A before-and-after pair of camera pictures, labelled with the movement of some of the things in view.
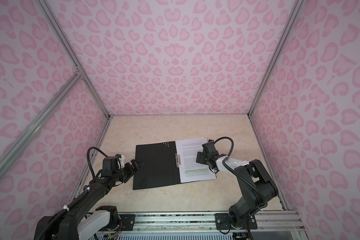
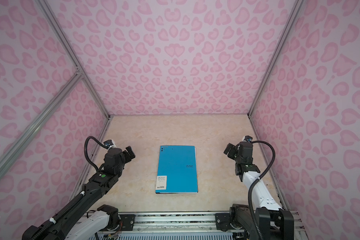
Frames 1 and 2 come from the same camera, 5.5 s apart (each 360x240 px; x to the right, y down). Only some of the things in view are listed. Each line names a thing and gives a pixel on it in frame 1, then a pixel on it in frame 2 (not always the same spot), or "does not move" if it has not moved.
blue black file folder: [160, 167] to [177, 170]
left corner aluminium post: [50, 16] does not move
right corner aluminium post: [294, 10] does not move
